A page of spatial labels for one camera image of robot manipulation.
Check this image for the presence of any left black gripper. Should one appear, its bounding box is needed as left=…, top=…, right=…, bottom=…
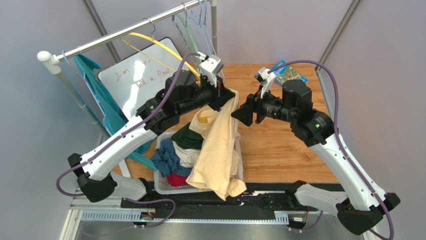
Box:
left=177, top=74, right=236, bottom=118

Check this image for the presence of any pale yellow t shirt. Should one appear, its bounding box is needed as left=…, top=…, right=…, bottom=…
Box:
left=186, top=89, right=247, bottom=201

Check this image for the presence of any yellow plastic hanger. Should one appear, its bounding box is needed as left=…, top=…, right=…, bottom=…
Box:
left=119, top=18, right=204, bottom=87

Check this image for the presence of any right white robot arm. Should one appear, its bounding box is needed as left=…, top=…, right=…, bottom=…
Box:
left=232, top=80, right=401, bottom=235

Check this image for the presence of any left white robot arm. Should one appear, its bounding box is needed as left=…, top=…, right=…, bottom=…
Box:
left=68, top=70, right=236, bottom=203

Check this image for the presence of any green plastic hanger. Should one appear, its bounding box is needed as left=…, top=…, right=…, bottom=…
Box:
left=171, top=11, right=198, bottom=52

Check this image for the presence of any teal t shirt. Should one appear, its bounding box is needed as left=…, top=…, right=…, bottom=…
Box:
left=73, top=54, right=158, bottom=171

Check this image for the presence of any blue hanger holding teal shirt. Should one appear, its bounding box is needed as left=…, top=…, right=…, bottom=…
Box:
left=65, top=54, right=105, bottom=117

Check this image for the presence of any dark green garment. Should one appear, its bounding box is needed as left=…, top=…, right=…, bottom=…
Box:
left=171, top=123, right=204, bottom=150

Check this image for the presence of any blue illustrated book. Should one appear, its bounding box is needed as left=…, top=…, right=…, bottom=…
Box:
left=273, top=65, right=309, bottom=86

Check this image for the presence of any white garment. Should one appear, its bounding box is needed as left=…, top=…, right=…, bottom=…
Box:
left=172, top=141, right=201, bottom=168

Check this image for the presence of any blue garment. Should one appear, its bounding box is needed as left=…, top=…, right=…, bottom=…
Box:
left=150, top=137, right=192, bottom=177

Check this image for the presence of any whiteboard with red writing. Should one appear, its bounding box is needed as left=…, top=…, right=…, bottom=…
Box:
left=97, top=43, right=181, bottom=120

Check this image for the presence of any red garment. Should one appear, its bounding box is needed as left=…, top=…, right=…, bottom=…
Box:
left=166, top=173, right=188, bottom=187

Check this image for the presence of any white laundry basket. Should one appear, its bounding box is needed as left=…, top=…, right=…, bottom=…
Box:
left=153, top=130, right=244, bottom=195

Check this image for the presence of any metal clothes rack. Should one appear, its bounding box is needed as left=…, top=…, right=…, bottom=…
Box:
left=37, top=0, right=202, bottom=181

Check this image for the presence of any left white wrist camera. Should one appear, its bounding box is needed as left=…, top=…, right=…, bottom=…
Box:
left=197, top=52, right=224, bottom=88

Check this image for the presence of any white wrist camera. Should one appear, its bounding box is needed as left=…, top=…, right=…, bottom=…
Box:
left=254, top=67, right=276, bottom=99
left=197, top=52, right=224, bottom=88

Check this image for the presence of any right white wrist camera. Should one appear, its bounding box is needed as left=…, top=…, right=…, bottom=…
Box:
left=254, top=67, right=276, bottom=99

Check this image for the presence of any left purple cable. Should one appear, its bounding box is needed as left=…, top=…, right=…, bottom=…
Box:
left=55, top=51, right=202, bottom=198

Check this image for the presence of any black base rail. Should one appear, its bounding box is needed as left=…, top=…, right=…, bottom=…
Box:
left=79, top=181, right=330, bottom=231

